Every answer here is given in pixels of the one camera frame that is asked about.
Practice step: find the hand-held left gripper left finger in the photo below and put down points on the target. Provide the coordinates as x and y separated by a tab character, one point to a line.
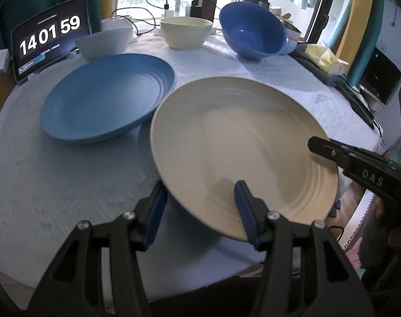
156	213

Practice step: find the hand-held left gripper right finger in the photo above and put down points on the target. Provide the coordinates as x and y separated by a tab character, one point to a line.
246	213

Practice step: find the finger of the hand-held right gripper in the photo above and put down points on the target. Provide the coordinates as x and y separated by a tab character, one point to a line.
329	152

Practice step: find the cream ridged plate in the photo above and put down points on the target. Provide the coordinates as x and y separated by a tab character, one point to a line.
236	132

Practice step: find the blue ridged plate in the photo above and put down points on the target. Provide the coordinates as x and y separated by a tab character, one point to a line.
104	99

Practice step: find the blue bowl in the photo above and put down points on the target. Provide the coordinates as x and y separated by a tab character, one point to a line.
250	29

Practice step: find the white bowl with pink inside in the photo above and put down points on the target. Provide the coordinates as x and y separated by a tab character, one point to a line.
101	44

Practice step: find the black flat device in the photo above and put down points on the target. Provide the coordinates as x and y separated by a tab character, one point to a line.
359	105

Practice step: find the dark screen monitor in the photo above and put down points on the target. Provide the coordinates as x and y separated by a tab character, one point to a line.
380	72

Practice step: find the yellow tissue pack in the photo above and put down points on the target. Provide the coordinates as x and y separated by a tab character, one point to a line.
319	56

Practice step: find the white textured tablecloth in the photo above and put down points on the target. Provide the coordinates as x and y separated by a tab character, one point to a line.
38	188

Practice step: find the steel bowl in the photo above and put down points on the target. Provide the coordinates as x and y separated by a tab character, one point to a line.
291	29

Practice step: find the yellow curtain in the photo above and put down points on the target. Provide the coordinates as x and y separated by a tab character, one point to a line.
352	13

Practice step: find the cream bowl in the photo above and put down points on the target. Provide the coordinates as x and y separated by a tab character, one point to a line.
185	36

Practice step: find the white round device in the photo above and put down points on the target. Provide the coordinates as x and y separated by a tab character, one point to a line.
114	23

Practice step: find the tablet showing clock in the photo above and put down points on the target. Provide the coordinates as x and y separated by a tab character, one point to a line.
48	39

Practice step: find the white wall charger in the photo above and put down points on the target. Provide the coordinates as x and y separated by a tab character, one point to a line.
168	14

